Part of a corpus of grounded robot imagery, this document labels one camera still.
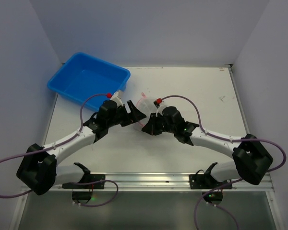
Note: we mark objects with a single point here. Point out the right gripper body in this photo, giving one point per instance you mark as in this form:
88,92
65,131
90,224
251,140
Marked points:
156,124

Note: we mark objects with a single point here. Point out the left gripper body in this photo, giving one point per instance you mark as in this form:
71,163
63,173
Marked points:
126,115

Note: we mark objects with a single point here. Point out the white mesh laundry bag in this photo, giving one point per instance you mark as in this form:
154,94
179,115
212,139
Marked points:
146,106

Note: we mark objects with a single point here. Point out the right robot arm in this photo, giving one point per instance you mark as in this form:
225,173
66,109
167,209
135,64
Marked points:
250,159

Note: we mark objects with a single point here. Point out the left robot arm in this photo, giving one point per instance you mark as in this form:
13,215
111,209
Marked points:
40,168

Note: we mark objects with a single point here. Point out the blue plastic bin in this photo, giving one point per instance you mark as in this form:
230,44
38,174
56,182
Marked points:
84,75

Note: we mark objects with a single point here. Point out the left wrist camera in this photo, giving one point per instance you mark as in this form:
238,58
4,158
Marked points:
116,97

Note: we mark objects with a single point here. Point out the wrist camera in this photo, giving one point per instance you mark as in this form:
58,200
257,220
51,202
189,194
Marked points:
160,106
116,97

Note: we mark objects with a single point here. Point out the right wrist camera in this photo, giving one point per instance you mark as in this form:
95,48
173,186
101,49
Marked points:
160,106

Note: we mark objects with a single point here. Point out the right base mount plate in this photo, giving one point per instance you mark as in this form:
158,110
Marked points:
197,180

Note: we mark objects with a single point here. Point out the base mount plate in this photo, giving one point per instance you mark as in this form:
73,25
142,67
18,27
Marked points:
87,179
197,180

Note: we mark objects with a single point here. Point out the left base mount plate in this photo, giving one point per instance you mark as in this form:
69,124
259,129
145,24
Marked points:
87,179

